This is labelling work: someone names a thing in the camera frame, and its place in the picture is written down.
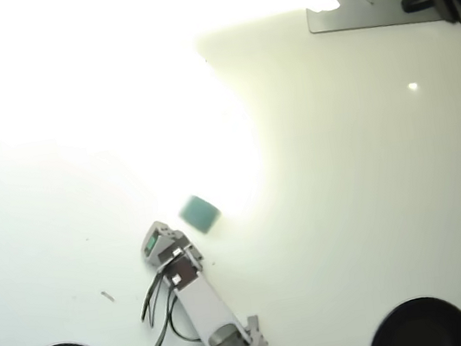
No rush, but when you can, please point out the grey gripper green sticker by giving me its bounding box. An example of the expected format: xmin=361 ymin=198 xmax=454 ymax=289
xmin=138 ymin=217 xmax=189 ymax=268

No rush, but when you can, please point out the blue cube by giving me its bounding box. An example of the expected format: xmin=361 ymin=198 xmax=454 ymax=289
xmin=176 ymin=190 xmax=225 ymax=238

